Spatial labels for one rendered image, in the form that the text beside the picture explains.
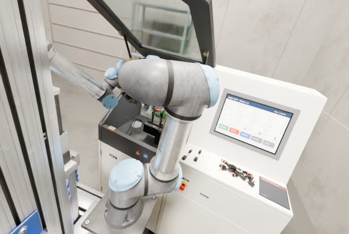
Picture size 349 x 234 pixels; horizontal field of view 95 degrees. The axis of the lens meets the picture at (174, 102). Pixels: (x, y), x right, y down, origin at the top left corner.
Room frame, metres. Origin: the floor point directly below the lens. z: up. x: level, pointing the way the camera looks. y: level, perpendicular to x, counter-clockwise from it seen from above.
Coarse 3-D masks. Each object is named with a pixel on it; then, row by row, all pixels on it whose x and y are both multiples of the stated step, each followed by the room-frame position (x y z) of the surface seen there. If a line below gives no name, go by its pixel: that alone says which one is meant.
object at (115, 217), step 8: (104, 208) 0.39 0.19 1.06; (112, 208) 0.37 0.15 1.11; (120, 208) 0.36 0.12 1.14; (128, 208) 0.37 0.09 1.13; (136, 208) 0.39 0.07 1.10; (104, 216) 0.37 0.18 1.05; (112, 216) 0.35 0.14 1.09; (120, 216) 0.35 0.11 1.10; (128, 216) 0.37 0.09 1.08; (136, 216) 0.38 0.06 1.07; (112, 224) 0.34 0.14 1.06; (120, 224) 0.35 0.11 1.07; (128, 224) 0.35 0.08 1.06
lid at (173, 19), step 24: (96, 0) 1.00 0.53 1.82; (120, 0) 0.94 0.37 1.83; (144, 0) 0.86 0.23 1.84; (168, 0) 0.80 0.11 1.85; (192, 0) 0.72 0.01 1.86; (120, 24) 1.19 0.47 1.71; (144, 24) 1.07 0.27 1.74; (168, 24) 0.96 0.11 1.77; (192, 24) 0.88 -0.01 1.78; (144, 48) 1.41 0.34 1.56; (168, 48) 1.25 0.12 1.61; (192, 48) 1.10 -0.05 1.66
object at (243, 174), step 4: (224, 160) 0.86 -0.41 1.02; (220, 164) 0.81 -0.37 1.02; (228, 164) 0.83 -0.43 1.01; (232, 164) 0.82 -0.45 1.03; (224, 168) 0.80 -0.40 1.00; (228, 168) 0.81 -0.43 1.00; (232, 168) 0.80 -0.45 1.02; (236, 168) 0.80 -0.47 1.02; (236, 172) 0.78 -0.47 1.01; (240, 172) 0.79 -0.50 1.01; (244, 172) 0.79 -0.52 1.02; (248, 172) 0.79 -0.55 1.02; (236, 176) 0.77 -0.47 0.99; (240, 176) 0.77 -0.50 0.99; (244, 176) 0.77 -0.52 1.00; (248, 176) 0.76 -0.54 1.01; (252, 176) 0.77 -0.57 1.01; (244, 180) 0.75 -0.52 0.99; (252, 180) 0.75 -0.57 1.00; (248, 184) 0.73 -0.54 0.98; (252, 184) 0.72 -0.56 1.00
